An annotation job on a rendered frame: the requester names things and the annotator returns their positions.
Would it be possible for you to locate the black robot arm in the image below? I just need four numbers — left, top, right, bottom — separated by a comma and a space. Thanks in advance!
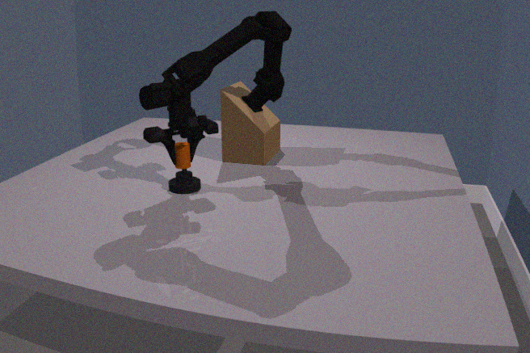
139, 11, 292, 138

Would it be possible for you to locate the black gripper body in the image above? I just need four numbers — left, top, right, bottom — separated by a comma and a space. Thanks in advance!
143, 103, 218, 143

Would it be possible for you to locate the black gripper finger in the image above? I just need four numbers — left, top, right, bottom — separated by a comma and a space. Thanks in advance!
187, 135, 206, 162
161, 139, 176, 165

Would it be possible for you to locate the orange cylinder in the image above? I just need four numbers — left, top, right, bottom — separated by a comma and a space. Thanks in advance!
175, 142, 191, 170

